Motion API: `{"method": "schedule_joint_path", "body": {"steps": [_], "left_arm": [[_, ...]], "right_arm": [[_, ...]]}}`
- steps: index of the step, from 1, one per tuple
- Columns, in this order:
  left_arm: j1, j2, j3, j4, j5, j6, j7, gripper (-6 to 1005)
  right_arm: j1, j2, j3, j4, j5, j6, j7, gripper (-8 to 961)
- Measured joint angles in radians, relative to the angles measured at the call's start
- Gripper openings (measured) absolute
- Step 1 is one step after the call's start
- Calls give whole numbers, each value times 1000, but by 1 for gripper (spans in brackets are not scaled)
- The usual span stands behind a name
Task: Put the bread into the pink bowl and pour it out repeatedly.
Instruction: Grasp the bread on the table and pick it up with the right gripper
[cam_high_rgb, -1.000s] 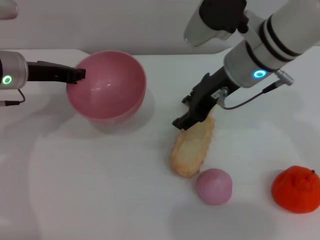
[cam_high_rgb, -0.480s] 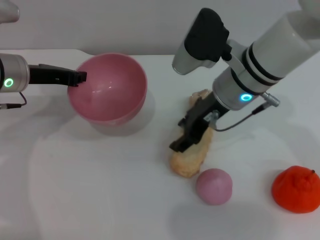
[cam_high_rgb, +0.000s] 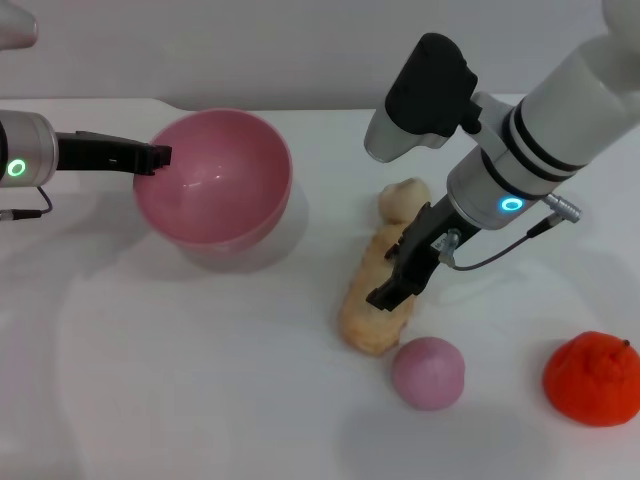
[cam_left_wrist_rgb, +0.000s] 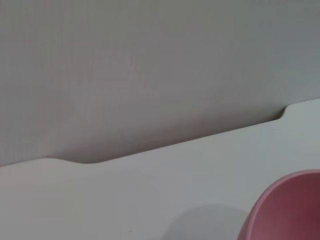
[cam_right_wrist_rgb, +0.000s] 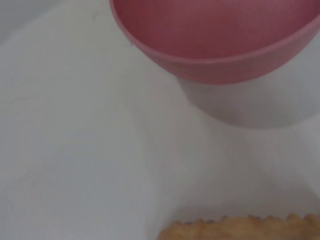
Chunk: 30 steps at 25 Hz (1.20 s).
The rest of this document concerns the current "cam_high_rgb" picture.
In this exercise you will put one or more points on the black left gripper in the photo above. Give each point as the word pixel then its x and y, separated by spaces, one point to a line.
pixel 100 152

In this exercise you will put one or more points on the orange-red persimmon bun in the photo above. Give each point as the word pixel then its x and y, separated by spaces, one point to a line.
pixel 595 385

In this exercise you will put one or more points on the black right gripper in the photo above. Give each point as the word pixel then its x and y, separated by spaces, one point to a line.
pixel 420 250

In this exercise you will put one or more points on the long ridged orange bread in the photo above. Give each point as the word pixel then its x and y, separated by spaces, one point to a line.
pixel 370 320

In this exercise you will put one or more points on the beige peach-shaped bun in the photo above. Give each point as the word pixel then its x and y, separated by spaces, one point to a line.
pixel 402 197

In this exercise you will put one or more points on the pink round bun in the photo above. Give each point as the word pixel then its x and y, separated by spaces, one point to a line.
pixel 427 375

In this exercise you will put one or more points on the pink plastic bowl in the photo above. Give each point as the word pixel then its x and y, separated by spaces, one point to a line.
pixel 215 180

